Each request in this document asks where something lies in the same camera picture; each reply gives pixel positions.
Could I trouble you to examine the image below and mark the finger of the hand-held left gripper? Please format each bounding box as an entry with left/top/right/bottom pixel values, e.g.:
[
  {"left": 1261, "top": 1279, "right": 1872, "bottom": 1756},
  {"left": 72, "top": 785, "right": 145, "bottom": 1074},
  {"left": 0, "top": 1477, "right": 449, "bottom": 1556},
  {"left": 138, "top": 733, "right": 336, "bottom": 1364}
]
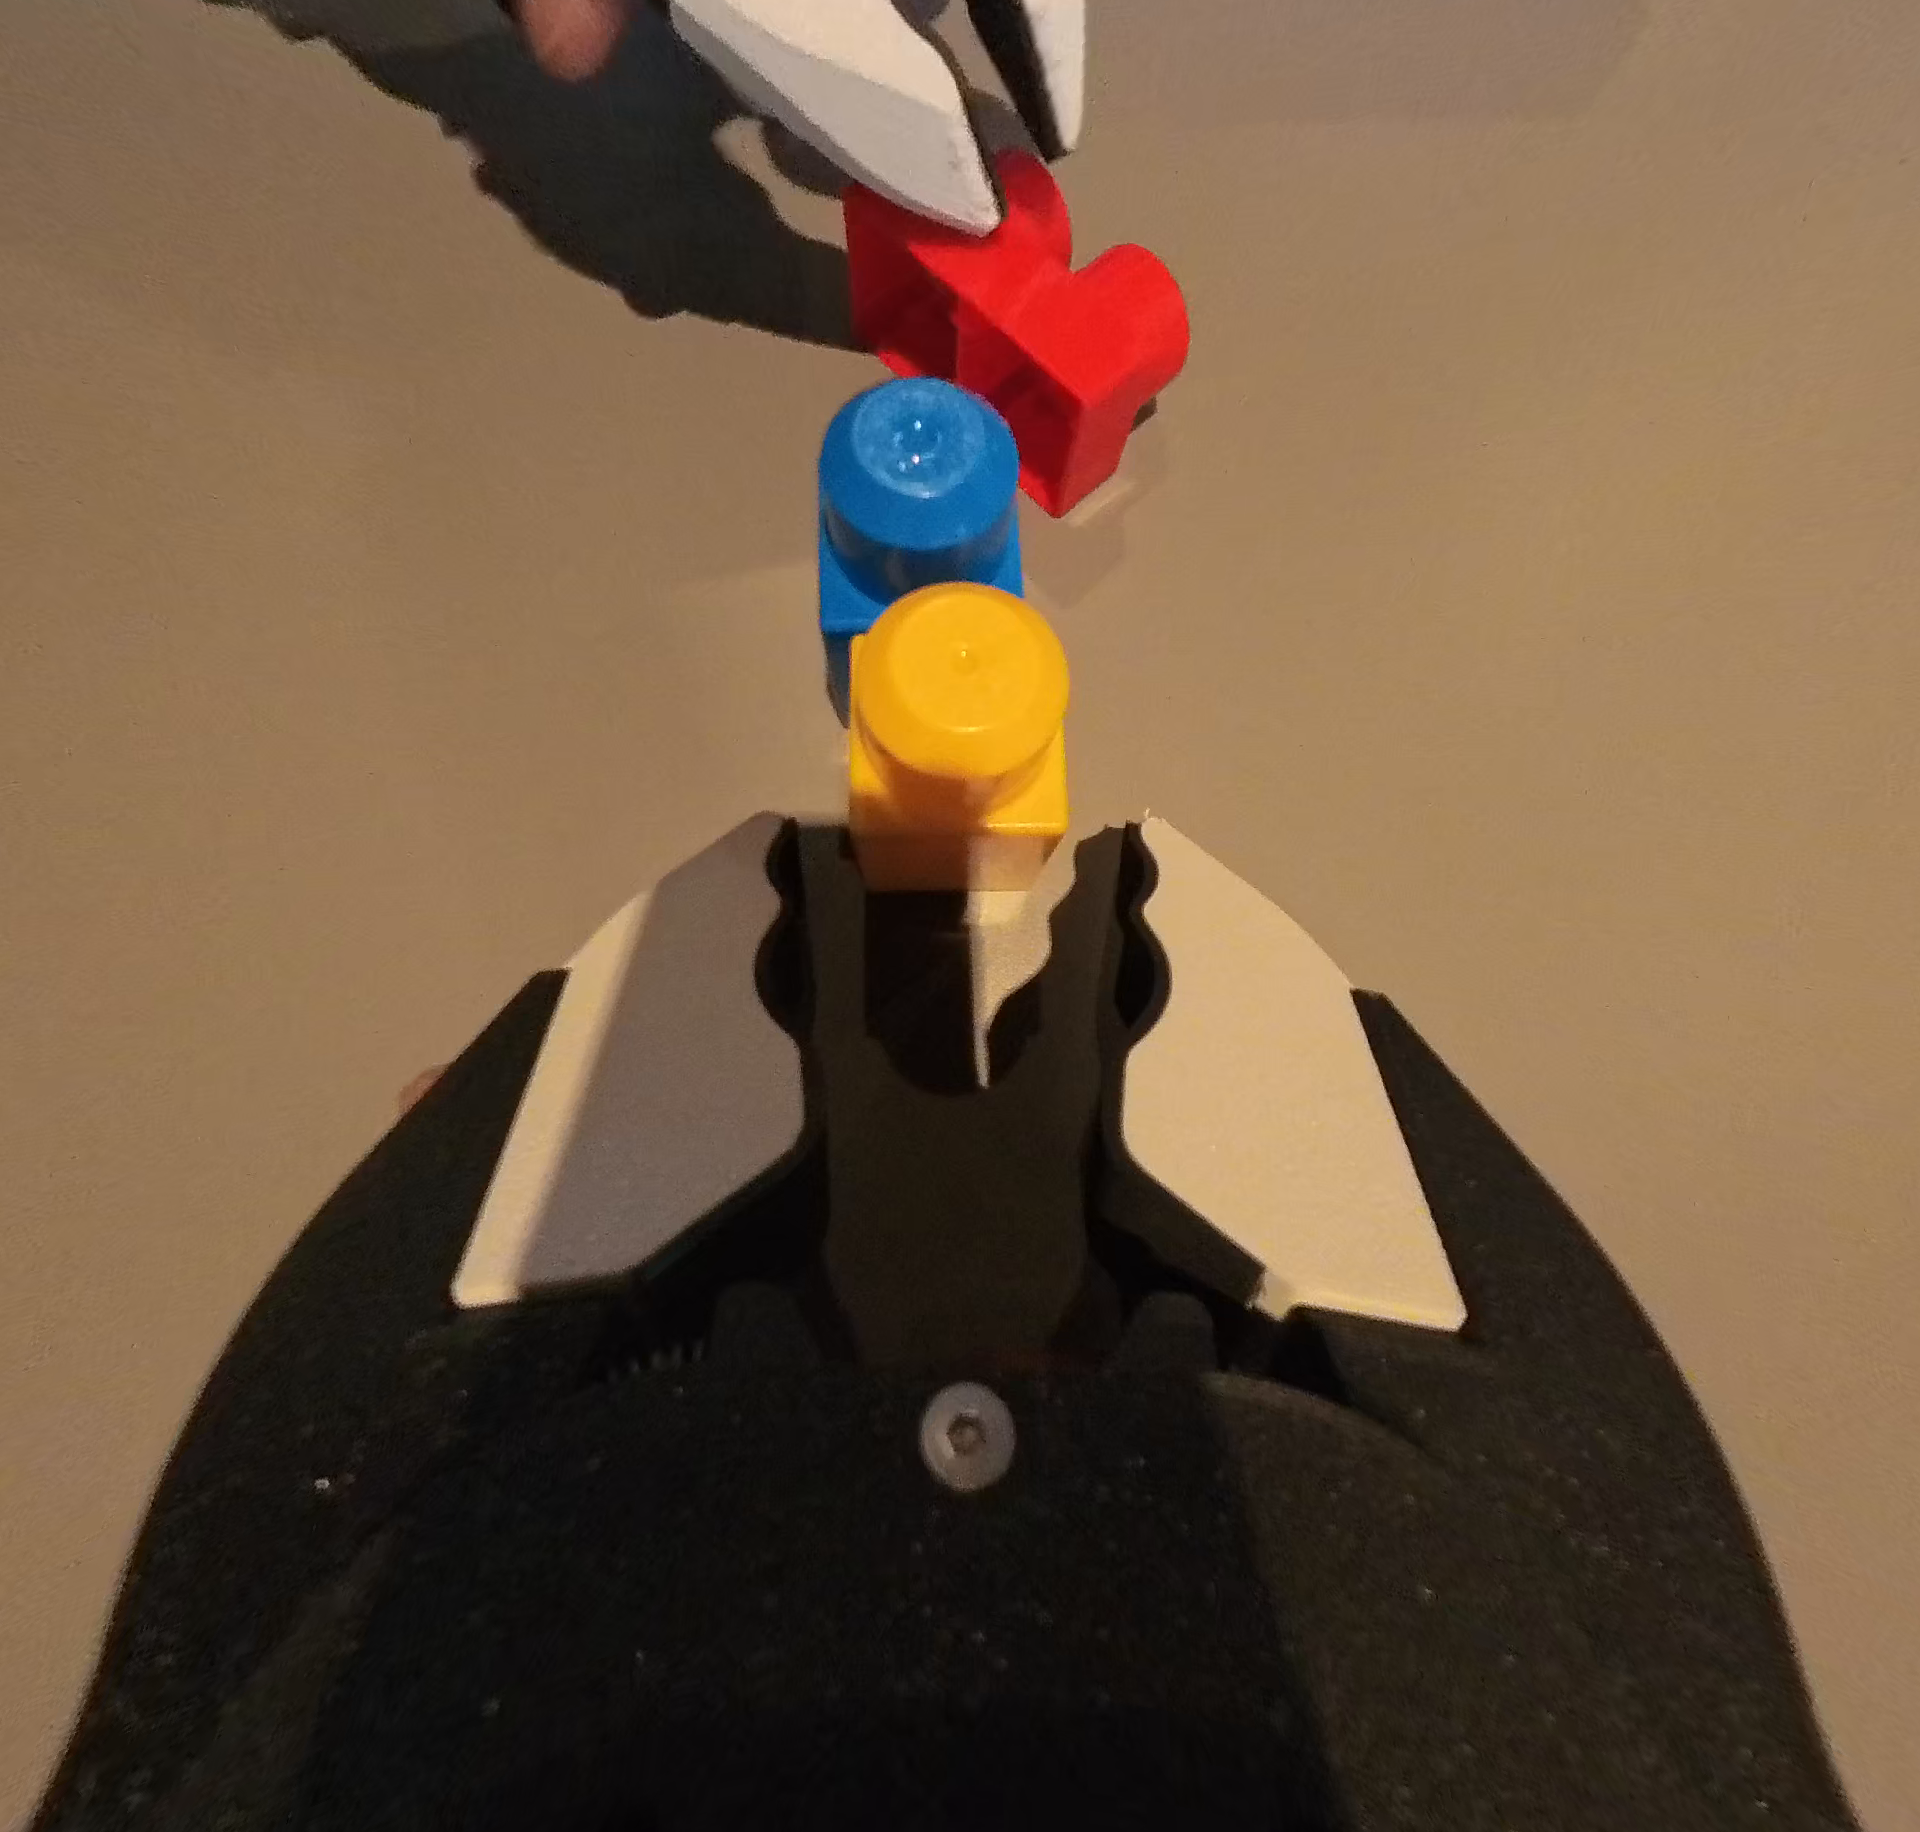
[
  {"left": 942, "top": 0, "right": 1090, "bottom": 163},
  {"left": 663, "top": 0, "right": 1006, "bottom": 240}
]

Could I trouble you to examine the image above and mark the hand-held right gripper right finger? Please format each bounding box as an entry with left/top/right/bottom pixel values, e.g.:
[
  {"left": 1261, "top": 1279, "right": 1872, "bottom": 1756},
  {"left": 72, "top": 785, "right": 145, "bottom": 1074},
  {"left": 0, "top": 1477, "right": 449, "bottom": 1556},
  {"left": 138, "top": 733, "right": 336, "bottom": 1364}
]
[{"left": 1103, "top": 813, "right": 1471, "bottom": 1329}]

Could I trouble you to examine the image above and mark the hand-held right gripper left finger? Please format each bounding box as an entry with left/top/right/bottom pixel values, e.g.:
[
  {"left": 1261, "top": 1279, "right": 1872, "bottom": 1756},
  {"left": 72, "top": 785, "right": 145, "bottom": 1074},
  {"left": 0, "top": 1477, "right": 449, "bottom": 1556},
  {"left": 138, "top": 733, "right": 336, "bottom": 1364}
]
[{"left": 449, "top": 813, "right": 825, "bottom": 1308}]

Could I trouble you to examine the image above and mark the yellow single-stud mega block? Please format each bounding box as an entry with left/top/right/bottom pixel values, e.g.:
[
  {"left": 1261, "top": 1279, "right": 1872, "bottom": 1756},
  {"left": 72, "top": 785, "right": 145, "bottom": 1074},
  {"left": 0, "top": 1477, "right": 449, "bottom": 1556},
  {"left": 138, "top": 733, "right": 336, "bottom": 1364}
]
[{"left": 845, "top": 581, "right": 1073, "bottom": 893}]

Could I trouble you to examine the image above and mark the red two-stud mega block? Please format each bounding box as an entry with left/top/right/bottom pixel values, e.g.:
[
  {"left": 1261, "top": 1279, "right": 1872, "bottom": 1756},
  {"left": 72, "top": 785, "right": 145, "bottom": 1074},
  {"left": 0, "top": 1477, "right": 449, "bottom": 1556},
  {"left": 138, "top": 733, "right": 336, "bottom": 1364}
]
[{"left": 843, "top": 149, "right": 1193, "bottom": 520}]

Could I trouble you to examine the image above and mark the blue mega block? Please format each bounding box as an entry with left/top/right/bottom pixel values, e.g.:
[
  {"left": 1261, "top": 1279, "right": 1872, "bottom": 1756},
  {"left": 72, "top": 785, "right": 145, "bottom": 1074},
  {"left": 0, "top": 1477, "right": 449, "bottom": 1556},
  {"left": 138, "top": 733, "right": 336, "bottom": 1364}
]
[{"left": 816, "top": 377, "right": 1028, "bottom": 733}]

